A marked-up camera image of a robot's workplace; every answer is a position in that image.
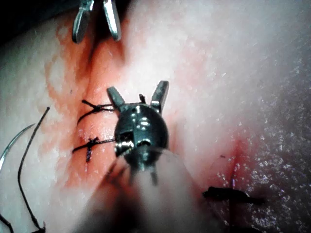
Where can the left arm needle driver jaw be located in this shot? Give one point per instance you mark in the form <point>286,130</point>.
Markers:
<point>116,97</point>
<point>160,94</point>

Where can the left arm needle driver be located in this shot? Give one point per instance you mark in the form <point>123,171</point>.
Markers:
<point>145,131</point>

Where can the curved steel needle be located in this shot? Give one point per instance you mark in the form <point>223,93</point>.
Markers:
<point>9,143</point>

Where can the black thread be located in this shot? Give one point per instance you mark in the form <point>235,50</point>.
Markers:
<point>22,160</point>

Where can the dark left arm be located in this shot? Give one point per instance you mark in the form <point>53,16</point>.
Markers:
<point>158,199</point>

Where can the tissue pad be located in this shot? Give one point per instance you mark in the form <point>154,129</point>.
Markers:
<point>206,72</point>

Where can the right arm needle driver jaw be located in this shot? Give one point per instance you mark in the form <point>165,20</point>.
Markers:
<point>81,24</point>
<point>112,19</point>

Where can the black stitching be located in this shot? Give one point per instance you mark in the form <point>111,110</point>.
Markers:
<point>90,145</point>
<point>226,194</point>

